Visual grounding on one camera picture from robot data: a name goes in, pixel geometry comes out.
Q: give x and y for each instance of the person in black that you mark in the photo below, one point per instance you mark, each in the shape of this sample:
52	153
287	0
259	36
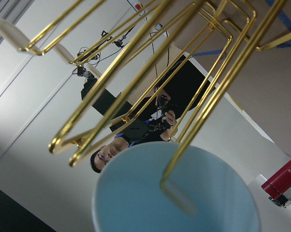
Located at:
181	88

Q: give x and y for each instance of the light blue cup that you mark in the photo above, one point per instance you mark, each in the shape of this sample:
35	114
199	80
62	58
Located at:
202	194

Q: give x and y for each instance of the clear black-lidded bottle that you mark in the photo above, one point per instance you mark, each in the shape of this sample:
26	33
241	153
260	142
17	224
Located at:
283	200

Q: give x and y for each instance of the red thermos bottle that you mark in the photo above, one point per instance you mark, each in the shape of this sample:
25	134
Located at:
279	182

